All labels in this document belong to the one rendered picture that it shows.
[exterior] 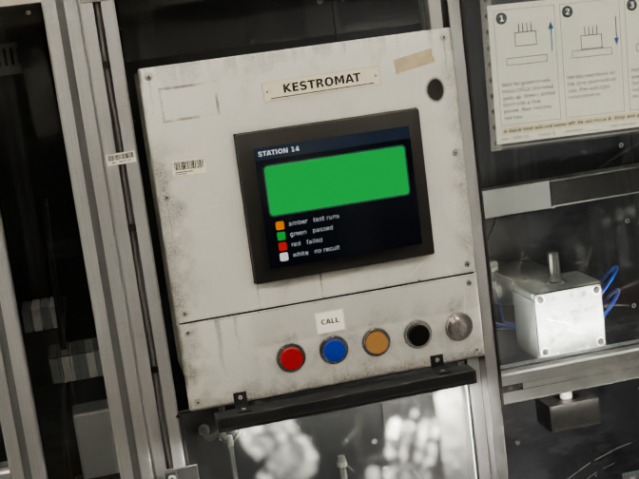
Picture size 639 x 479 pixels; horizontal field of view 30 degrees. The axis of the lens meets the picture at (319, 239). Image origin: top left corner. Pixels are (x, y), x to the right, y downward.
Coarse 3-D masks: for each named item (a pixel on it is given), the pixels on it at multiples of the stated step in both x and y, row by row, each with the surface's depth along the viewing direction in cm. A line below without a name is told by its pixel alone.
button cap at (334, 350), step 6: (330, 342) 161; (336, 342) 162; (324, 348) 162; (330, 348) 162; (336, 348) 162; (342, 348) 162; (324, 354) 162; (330, 354) 162; (336, 354) 162; (342, 354) 162; (330, 360) 162; (336, 360) 162
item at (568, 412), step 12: (552, 396) 197; (564, 396) 195; (576, 396) 195; (588, 396) 195; (540, 408) 196; (552, 408) 192; (564, 408) 193; (576, 408) 193; (588, 408) 194; (540, 420) 197; (552, 420) 193; (564, 420) 193; (576, 420) 194; (588, 420) 194; (552, 432) 193
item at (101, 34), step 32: (96, 0) 150; (96, 32) 150; (96, 64) 151; (96, 96) 152; (128, 96) 153; (128, 128) 153; (128, 192) 155; (128, 224) 155; (128, 256) 156; (128, 288) 156; (160, 320) 158; (160, 352) 159; (160, 384) 160; (160, 416) 160; (160, 448) 161
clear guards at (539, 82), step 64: (512, 0) 162; (576, 0) 164; (512, 64) 163; (576, 64) 165; (512, 128) 164; (576, 128) 167; (512, 192) 166; (576, 192) 168; (512, 256) 167; (576, 256) 170; (512, 320) 169; (576, 320) 171; (512, 384) 170; (576, 384) 173; (192, 448) 162; (256, 448) 164; (320, 448) 166; (384, 448) 168; (448, 448) 170
